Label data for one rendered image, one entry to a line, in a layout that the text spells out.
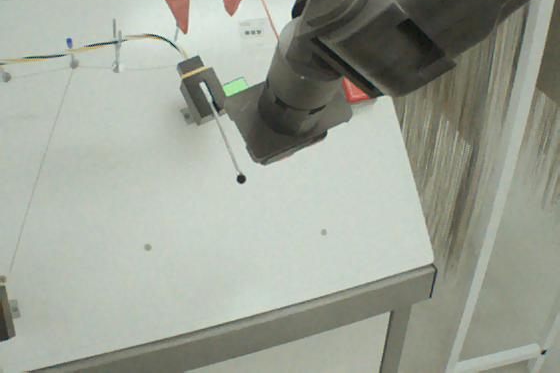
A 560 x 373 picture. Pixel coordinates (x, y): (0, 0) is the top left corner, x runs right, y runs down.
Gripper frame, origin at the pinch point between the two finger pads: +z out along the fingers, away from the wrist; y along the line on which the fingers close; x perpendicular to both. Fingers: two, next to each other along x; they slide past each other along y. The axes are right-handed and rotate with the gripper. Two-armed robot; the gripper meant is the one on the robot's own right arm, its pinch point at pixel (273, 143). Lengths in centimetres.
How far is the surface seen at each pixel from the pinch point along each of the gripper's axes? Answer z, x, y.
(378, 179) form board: 21.7, 5.5, -18.6
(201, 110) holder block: 9.7, -10.2, 2.8
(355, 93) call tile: 16.2, -6.3, -19.8
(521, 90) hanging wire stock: 30, 2, -59
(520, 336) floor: 116, 61, -80
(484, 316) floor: 123, 51, -76
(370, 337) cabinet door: 39.5, 26.4, -11.5
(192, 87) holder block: 9.1, -13.3, 2.6
